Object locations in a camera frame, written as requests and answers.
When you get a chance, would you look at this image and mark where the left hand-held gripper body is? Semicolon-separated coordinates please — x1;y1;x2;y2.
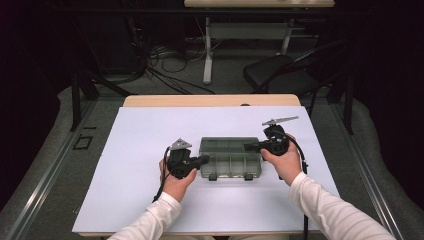
166;138;201;180

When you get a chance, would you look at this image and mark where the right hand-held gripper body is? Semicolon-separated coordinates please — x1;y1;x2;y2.
261;115;300;157

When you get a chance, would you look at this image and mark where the grey transparent compartment box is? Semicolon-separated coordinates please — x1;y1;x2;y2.
199;136;263;182

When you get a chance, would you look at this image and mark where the person's left hand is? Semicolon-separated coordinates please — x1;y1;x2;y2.
159;158;198;203

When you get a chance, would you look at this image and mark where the person's right hand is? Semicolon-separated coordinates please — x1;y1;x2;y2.
260;133;304;187

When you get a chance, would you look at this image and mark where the white table cover board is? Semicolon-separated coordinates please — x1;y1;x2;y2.
71;105;353;234

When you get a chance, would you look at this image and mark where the black folding chair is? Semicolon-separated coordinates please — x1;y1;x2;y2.
242;39;348;98

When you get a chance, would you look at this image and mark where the white metal-legged desk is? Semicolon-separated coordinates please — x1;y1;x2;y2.
183;0;335;85

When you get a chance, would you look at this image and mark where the black metal stand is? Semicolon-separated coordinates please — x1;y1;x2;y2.
69;69;134;132

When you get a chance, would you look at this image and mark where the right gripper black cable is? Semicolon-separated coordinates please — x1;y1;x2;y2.
283;131;309;240

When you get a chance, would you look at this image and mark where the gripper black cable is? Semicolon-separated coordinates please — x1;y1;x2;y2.
152;146;172;204
283;131;309;240

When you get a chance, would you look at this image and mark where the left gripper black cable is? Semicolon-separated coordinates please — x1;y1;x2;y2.
152;146;172;204

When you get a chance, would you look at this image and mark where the bundle of floor cables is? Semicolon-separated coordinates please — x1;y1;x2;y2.
126;16;216;96

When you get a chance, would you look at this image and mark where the metal floor rail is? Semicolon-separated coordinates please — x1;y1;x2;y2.
328;103;404;240
4;99;98;240

